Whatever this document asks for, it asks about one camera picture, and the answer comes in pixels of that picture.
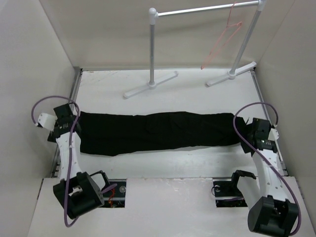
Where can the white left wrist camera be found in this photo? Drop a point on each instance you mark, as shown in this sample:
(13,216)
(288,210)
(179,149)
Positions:
(46,121)

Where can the black trousers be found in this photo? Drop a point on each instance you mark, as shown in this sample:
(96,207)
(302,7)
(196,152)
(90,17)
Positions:
(112,135)

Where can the white clothes rack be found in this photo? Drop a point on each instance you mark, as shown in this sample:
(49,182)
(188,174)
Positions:
(183,38)

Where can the pink wire hanger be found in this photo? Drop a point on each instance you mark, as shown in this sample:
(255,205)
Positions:
(228,33)

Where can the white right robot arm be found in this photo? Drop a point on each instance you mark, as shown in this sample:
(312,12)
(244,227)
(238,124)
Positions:
(271,212)

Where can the left aluminium frame rail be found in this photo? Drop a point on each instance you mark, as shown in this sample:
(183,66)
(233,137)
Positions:
(73,96)

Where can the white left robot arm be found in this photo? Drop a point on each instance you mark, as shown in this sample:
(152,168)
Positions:
(77,191)

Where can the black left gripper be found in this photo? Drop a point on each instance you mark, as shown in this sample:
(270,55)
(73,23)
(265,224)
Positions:
(50,136)

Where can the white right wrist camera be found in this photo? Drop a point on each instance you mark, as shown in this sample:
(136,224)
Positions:
(274,134)

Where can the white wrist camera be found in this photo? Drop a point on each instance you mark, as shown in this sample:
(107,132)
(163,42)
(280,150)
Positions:
(46,121)
(274,134)

